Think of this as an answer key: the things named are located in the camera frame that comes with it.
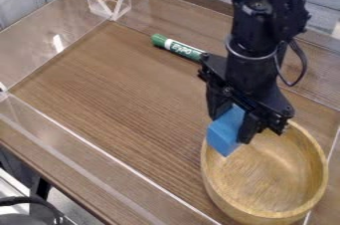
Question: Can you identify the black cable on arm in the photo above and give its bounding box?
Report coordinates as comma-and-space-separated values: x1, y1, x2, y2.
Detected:
273, 38, 309, 88

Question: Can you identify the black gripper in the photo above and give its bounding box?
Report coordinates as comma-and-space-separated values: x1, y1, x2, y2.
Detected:
197, 39, 295, 144

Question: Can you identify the brown wooden bowl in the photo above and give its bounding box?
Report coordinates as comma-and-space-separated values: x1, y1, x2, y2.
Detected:
200, 121, 328, 225

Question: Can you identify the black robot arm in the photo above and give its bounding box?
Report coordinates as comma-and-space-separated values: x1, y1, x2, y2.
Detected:
199, 0, 311, 143

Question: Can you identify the clear acrylic corner bracket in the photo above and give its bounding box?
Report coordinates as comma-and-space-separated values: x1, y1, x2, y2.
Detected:
87, 0, 132, 22

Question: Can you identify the blue rectangular block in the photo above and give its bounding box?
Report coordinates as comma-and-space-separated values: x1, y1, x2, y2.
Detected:
205, 105, 244, 156

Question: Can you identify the black cable lower left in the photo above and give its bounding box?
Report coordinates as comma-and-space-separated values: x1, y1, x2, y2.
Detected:
0, 195, 68, 225

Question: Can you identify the green Expo marker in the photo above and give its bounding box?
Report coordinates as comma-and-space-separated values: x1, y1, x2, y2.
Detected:
152, 34, 204, 62

